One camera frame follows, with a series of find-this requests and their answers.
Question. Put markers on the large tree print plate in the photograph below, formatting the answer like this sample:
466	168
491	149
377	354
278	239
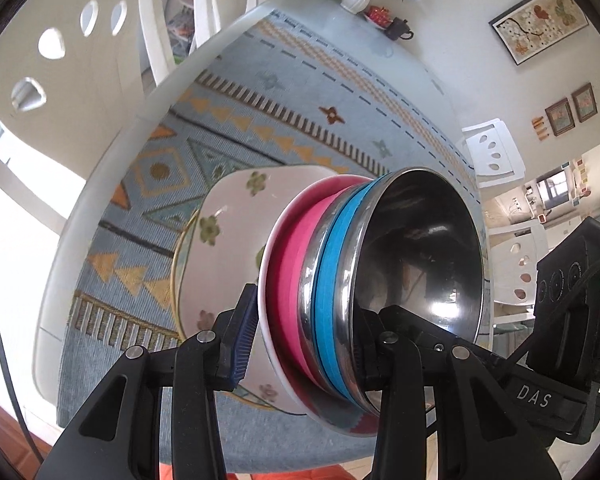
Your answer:
230	210

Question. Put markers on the patterned woven table mat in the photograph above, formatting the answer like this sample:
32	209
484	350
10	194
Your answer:
280	85

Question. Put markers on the red lidded teacup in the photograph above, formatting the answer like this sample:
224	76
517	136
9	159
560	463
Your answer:
379	16

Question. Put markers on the dark screen appliance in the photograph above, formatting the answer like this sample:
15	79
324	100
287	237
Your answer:
554	189

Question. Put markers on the magenta steel bowl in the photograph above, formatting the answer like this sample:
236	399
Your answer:
300	250

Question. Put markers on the blue steel bowl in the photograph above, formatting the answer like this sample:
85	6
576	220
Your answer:
420	240

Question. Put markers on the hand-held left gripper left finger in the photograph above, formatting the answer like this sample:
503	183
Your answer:
240	345

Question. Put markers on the white chair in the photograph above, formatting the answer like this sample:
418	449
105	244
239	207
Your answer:
522	275
220	0
495	155
55	100

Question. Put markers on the pink plastic bowl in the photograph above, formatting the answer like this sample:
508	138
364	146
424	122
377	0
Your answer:
269	325

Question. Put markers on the shelf with orange things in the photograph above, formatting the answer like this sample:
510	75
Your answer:
182	20

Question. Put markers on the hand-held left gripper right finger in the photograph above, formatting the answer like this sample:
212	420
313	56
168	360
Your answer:
400	410

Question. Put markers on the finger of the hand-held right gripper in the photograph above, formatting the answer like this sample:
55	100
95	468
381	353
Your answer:
420	327

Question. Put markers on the orange wall ornaments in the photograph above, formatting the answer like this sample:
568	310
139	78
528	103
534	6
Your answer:
541	129

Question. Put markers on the blue leaf gold-rimmed plate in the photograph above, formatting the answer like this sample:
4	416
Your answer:
180	270

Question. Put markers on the brown lidded mug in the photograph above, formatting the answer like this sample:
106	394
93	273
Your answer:
397	29

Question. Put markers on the small framed picture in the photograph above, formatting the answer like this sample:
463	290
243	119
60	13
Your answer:
560	117
585	102

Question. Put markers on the large framed floral picture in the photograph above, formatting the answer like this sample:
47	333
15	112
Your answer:
540	22

